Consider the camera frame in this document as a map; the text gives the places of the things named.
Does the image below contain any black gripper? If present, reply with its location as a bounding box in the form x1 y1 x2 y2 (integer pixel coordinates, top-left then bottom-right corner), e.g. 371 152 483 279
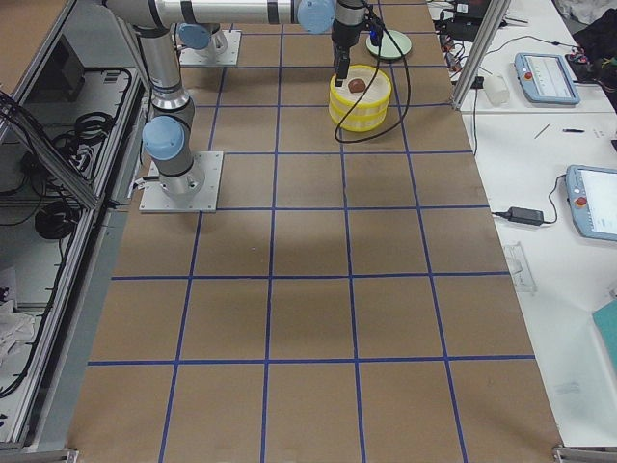
331 28 360 88

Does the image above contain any brown steamed bun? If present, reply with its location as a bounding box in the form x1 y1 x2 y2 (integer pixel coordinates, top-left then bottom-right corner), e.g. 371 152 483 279
347 78 366 95

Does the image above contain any yellow steamer layer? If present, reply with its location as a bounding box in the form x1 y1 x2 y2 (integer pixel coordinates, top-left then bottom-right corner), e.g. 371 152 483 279
329 65 392 132
329 107 388 133

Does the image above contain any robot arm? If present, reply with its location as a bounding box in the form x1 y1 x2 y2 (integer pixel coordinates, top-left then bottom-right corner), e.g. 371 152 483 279
102 1 369 123
175 23 228 61

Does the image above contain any white cloth steamer liner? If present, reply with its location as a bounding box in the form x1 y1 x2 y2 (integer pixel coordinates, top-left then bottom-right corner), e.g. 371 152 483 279
330 65 391 107

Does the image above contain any light green plate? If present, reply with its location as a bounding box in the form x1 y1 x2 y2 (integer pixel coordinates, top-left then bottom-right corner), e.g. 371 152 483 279
365 30 413 61

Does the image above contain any blue teach pendant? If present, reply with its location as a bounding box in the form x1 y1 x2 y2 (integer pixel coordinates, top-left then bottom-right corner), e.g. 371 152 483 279
514 53 580 105
565 165 616 241

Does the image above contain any black power adapter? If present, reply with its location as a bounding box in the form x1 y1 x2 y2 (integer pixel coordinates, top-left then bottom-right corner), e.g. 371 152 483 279
505 206 545 226

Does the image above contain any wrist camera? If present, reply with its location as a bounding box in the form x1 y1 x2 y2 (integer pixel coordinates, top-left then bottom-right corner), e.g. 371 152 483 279
366 11 384 48

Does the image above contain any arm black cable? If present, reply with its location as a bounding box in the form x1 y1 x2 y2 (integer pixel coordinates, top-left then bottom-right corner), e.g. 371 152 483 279
334 4 411 144

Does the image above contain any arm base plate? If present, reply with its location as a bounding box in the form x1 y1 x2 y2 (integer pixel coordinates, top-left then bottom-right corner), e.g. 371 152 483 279
176 28 242 68
140 151 224 213

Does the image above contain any aluminium frame post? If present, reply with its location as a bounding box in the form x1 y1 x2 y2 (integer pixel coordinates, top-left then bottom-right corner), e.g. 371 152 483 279
451 0 509 110

